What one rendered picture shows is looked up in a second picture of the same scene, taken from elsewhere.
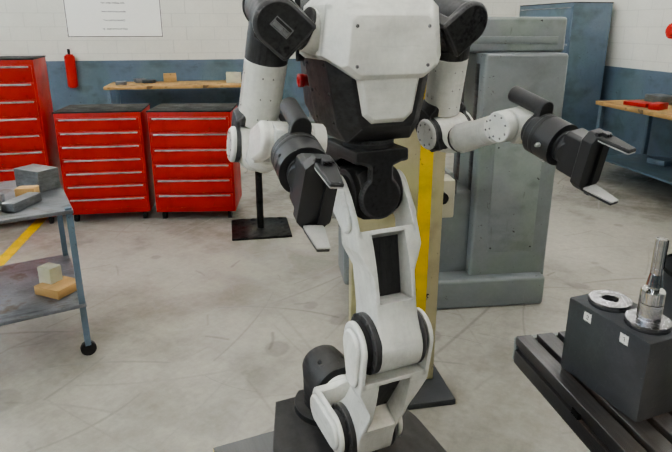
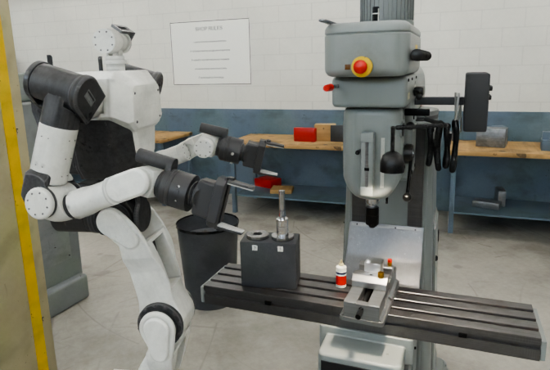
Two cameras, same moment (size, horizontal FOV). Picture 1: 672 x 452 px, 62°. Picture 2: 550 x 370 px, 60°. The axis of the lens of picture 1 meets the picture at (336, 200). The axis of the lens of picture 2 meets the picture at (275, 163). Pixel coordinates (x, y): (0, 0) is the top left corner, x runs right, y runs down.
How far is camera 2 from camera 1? 0.88 m
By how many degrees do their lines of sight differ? 56
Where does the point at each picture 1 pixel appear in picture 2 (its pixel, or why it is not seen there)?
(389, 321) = (178, 298)
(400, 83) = (150, 130)
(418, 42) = (155, 101)
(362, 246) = (152, 251)
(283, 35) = (89, 104)
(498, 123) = (204, 146)
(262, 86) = (68, 146)
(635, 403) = (294, 279)
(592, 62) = not seen: hidden behind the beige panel
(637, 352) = (289, 251)
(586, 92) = not seen: hidden behind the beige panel
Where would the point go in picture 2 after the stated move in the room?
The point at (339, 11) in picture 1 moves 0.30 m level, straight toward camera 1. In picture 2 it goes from (121, 83) to (209, 83)
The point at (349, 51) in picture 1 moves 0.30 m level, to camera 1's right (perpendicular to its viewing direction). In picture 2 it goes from (132, 111) to (205, 102)
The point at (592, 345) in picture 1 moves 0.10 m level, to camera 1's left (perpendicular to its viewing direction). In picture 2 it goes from (261, 262) to (246, 272)
